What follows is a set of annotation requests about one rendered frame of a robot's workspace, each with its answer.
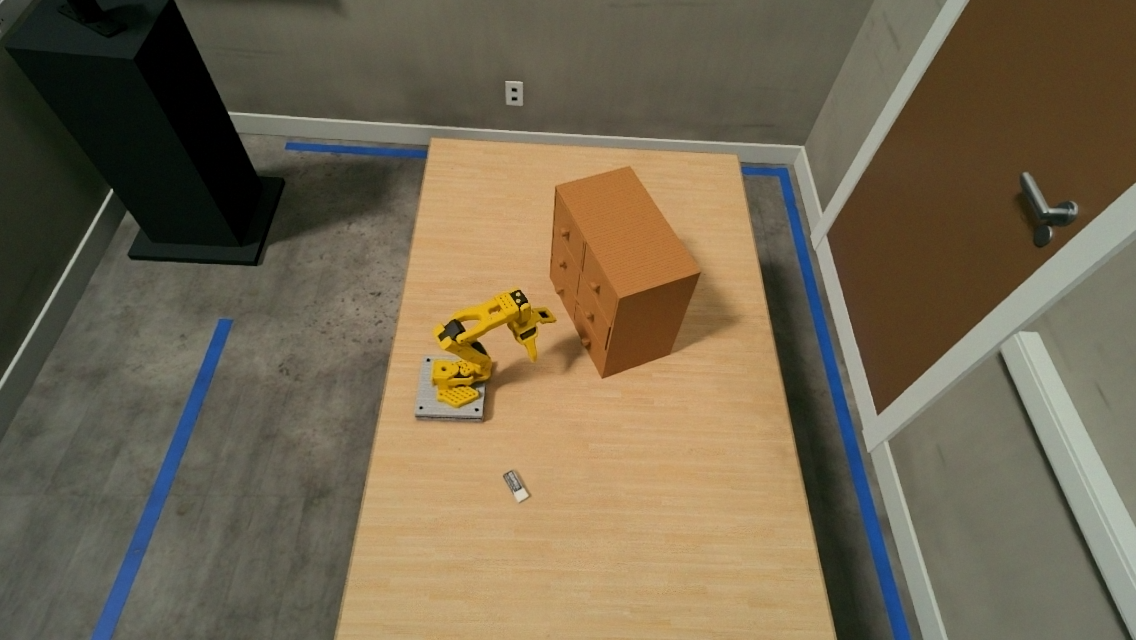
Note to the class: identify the wooden drawer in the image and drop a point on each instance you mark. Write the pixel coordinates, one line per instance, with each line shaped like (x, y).
(599, 284)
(569, 230)
(594, 314)
(589, 339)
(566, 261)
(563, 289)

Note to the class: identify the brown wooden chest of drawers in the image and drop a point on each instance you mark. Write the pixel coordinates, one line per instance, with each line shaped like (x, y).
(647, 266)

